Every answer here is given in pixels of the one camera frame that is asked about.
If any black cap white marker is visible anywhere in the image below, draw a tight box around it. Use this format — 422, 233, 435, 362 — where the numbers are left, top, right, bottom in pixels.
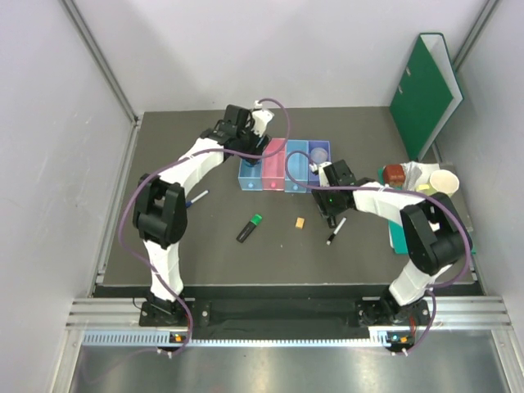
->
326, 217, 347, 246

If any purple drawer box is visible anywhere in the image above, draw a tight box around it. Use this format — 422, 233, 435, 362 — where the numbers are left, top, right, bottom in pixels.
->
308, 140, 331, 186

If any teal blue drawer box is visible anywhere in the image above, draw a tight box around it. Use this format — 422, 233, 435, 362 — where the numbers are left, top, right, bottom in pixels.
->
284, 140, 309, 193

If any pink drawer box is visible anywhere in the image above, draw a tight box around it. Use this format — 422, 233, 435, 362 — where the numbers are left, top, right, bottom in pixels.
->
261, 138, 286, 191

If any green cap black highlighter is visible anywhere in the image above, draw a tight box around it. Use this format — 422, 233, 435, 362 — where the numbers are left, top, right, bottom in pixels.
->
236, 214, 262, 243

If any blue cap white marker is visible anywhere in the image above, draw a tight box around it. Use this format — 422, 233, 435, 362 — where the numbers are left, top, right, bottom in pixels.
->
185, 190, 210, 208

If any blue paint jar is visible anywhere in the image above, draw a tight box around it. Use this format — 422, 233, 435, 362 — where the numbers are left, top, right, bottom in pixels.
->
243, 154, 261, 166

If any light blue drawer box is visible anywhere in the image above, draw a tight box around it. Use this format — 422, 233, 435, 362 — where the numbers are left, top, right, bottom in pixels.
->
237, 160, 263, 192

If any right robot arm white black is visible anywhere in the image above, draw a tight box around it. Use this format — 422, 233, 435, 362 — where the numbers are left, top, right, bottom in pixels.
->
309, 160, 472, 326

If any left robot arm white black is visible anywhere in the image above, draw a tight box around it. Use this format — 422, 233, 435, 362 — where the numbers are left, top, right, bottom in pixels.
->
133, 102, 273, 327

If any brown red block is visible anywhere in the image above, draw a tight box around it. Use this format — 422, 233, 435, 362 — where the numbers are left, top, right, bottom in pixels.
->
382, 164, 405, 188

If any green flat folder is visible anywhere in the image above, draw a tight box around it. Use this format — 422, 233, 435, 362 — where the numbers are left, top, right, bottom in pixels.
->
388, 221, 477, 255

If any crumpled silver wrapper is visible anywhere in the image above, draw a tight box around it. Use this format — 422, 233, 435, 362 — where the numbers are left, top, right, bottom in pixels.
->
400, 161, 422, 191

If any yellow green mug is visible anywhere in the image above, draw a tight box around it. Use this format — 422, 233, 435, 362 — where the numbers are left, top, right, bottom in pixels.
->
416, 183, 436, 196

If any beige paper cup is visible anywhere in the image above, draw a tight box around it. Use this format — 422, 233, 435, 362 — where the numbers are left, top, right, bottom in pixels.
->
429, 169, 460, 197

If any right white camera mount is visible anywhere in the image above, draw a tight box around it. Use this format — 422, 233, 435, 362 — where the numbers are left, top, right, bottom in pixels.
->
308, 161, 332, 187

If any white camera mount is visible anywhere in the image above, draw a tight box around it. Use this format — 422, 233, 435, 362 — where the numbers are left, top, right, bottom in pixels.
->
308, 161, 332, 187
251, 101, 274, 138

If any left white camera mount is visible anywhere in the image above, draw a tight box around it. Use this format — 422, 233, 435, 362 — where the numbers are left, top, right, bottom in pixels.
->
251, 101, 274, 138

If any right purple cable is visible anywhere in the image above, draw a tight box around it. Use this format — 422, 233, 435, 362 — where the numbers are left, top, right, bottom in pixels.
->
284, 150, 472, 356

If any purple cable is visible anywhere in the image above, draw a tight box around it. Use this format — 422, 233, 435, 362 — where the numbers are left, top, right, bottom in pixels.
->
117, 97, 292, 356
284, 150, 472, 356

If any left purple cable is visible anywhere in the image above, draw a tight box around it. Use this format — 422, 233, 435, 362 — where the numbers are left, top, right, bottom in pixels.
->
117, 97, 292, 356

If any green ring binder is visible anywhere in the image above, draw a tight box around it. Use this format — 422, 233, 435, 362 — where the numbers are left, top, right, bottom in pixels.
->
389, 33, 464, 160

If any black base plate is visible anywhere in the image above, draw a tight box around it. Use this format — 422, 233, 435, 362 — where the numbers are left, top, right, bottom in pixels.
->
138, 296, 431, 341

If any aluminium frame rail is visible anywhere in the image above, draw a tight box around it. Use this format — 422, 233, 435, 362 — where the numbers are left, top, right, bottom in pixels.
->
65, 296, 512, 349

